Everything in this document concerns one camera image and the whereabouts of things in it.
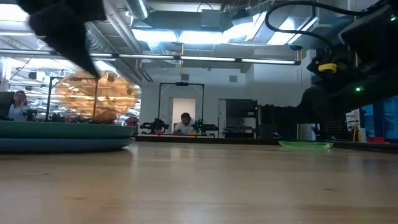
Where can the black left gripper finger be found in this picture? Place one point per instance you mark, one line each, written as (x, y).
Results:
(73, 46)

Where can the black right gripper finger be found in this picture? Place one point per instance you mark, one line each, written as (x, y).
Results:
(280, 114)
(278, 130)

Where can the clear plastic bag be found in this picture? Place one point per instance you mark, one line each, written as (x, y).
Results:
(102, 96)

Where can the black background robot arm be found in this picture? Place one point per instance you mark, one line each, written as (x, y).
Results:
(154, 125)
(205, 127)

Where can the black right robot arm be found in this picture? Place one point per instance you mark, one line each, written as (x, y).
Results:
(373, 40)

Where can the green translucent plastic plate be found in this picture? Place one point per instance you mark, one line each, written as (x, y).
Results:
(306, 144)

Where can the black storage shelf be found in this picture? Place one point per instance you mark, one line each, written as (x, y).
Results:
(241, 118)

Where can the blue window panel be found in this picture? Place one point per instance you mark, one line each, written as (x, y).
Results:
(388, 118)

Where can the person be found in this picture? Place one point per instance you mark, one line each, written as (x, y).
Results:
(185, 124)
(18, 107)

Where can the black computer monitor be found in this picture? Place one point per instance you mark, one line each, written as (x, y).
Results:
(5, 104)

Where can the long ceiling light strip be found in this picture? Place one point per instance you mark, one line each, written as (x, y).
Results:
(205, 58)

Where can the white doorway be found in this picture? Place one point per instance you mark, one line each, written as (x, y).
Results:
(183, 107)

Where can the blue plastic plate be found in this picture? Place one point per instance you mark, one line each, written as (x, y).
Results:
(62, 145)

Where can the black metal frame stand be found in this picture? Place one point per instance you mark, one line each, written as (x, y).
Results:
(49, 96)
(181, 84)

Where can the silver ceiling duct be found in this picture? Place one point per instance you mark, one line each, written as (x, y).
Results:
(136, 7)

